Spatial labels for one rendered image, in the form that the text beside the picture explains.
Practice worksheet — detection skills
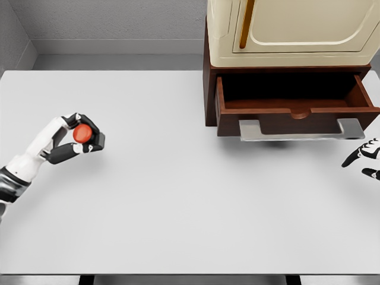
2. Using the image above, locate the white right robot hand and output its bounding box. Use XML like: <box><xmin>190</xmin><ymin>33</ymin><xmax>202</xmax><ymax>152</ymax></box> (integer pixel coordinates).
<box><xmin>341</xmin><ymin>137</ymin><xmax>380</xmax><ymax>182</ymax></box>

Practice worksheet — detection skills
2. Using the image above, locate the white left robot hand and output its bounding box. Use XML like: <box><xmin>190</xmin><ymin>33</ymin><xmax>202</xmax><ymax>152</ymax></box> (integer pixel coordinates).
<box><xmin>25</xmin><ymin>112</ymin><xmax>106</xmax><ymax>166</ymax></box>

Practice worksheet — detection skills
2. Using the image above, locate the red button switch black base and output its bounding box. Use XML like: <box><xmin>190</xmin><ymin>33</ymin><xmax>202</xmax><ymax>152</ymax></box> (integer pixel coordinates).
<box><xmin>72</xmin><ymin>123</ymin><xmax>106</xmax><ymax>151</ymax></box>

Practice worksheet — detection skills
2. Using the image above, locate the brown wooden drawer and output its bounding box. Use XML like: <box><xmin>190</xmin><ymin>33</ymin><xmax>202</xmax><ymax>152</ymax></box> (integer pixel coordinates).
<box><xmin>215</xmin><ymin>73</ymin><xmax>380</xmax><ymax>142</ymax></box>

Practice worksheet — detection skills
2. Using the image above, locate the cream cabinet door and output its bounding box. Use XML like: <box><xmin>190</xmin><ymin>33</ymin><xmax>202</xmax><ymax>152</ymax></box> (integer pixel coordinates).
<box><xmin>232</xmin><ymin>0</ymin><xmax>378</xmax><ymax>55</ymax></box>

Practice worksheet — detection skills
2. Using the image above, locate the cream cabinet body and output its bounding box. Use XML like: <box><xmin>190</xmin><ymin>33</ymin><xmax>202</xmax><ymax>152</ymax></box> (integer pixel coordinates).
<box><xmin>206</xmin><ymin>0</ymin><xmax>380</xmax><ymax>69</ymax></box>

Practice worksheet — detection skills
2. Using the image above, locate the silver drawer handle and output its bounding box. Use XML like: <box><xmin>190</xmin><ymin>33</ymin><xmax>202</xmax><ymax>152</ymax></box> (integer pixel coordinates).
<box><xmin>238</xmin><ymin>118</ymin><xmax>366</xmax><ymax>142</ymax></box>

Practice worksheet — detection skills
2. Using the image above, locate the dark brown wooden cabinet frame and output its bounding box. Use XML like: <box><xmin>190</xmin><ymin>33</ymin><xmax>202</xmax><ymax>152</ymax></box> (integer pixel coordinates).
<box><xmin>202</xmin><ymin>14</ymin><xmax>373</xmax><ymax>128</ymax></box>

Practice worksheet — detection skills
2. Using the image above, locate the gold door handle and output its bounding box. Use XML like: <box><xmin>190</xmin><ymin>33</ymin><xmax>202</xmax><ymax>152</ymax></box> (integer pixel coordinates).
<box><xmin>239</xmin><ymin>0</ymin><xmax>257</xmax><ymax>50</ymax></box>

